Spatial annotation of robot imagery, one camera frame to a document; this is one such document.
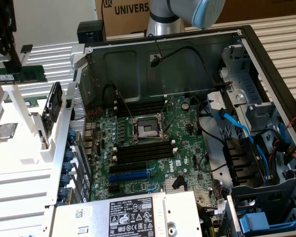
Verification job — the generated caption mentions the black plastic box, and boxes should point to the black plastic box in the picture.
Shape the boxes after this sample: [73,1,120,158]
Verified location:
[77,21,107,44]

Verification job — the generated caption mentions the black cap on rack post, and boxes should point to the black cap on rack post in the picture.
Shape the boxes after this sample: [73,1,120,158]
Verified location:
[19,44,34,54]

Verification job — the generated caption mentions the silver CPU chip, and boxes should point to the silver CPU chip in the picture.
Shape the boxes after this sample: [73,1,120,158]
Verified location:
[0,122,18,141]

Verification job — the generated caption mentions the blue-grey disk bay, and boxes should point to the blue-grey disk bay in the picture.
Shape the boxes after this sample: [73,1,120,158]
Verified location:
[230,177,296,237]

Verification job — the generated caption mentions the flat blue data wire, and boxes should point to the flat blue data wire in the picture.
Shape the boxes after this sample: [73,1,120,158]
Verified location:
[216,108,273,183]

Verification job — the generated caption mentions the open grey PC case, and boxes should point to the open grey PC case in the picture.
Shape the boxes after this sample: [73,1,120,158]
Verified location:
[45,24,296,237]

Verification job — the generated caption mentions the green Dell motherboard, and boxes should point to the green Dell motherboard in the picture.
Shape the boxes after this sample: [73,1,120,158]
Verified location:
[85,95,227,215]

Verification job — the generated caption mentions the CPU socket with metal frame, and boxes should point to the CPU socket with metal frame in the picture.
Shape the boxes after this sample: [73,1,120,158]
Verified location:
[129,113,170,144]

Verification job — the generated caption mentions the long black expansion slot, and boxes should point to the long black expansion slot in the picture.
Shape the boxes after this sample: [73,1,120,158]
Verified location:
[109,162,148,174]

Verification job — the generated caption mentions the thin metal locking lever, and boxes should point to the thin metal locking lever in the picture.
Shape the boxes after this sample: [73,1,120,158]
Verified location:
[161,95,177,136]
[115,90,135,123]

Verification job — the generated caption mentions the silver power supply with labels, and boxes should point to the silver power supply with labels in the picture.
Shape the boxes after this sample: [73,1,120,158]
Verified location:
[49,191,203,237]

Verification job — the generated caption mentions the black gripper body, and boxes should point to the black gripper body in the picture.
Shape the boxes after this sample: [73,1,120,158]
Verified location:
[0,0,17,59]

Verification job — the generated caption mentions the white parts rack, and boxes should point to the white parts rack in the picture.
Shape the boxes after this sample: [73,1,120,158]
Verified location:
[0,44,76,177]

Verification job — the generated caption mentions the thin red wire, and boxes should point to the thin red wire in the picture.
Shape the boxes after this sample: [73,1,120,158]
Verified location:
[71,110,101,122]

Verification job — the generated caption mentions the plain brown cardboard box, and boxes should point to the plain brown cardboard box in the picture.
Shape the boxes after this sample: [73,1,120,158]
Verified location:
[212,0,296,25]

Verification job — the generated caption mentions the short blue wire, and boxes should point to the short blue wire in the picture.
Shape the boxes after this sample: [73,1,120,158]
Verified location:
[277,122,291,155]

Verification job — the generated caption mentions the black wire with plug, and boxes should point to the black wire with plug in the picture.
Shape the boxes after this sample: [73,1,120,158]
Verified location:
[148,33,227,87]

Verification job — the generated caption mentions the black fan shroud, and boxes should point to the black fan shroud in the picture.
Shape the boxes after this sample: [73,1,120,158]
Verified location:
[223,138,266,187]

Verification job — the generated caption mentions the green RAM stick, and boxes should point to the green RAM stick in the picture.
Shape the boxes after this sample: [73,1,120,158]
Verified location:
[3,97,49,108]
[0,65,48,85]

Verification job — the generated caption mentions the blue plastic disk bracket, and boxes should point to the blue plastic disk bracket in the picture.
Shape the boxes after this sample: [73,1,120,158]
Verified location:
[238,212,296,234]

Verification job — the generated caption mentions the graphics card with metal bracket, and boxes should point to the graphics card with metal bracket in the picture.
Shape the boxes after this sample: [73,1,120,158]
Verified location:
[38,112,54,151]

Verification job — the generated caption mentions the black disk drive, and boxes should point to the black disk drive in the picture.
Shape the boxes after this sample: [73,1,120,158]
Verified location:
[46,82,64,124]

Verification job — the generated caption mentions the blue expansion slot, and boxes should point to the blue expansion slot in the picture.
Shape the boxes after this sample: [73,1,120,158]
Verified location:
[108,171,150,183]

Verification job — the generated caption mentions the cardboard box with Universal print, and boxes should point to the cardboard box with Universal print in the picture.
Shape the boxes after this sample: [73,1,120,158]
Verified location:
[94,0,151,38]

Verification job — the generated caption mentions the silver finned heat sink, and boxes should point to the silver finned heat sink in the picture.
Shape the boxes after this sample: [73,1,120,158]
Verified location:
[165,176,185,192]

